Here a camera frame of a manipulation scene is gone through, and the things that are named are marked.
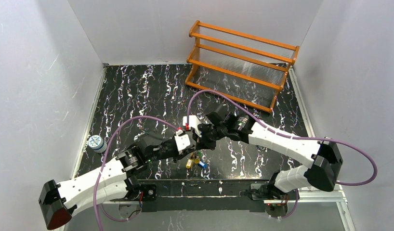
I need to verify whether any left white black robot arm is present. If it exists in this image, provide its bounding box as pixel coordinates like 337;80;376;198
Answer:
39;132;197;230

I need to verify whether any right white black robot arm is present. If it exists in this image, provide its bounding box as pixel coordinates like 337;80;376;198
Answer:
183;105;343;196

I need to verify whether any blue tag key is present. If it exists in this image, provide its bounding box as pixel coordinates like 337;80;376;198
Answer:
197;161;207;168

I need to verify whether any orange two-tier rack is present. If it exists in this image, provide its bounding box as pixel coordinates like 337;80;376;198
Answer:
185;20;300;113

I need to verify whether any blue white round container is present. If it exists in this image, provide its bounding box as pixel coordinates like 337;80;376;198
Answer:
87;135;107;154

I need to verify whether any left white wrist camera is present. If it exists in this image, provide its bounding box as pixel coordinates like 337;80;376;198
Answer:
174;128;193;153

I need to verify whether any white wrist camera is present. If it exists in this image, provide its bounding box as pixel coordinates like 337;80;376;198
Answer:
182;115;201;137
174;128;193;153

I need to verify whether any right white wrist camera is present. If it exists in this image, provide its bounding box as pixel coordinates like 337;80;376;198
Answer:
182;115;201;137

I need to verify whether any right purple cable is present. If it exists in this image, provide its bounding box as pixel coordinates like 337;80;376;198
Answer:
186;90;378;219

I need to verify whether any purple cable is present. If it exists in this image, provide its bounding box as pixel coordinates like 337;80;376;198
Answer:
92;116;182;231
186;90;378;219

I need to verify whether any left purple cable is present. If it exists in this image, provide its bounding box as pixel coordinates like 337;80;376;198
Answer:
92;116;182;231

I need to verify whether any aluminium front rail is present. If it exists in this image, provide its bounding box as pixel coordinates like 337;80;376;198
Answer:
58;180;348;205

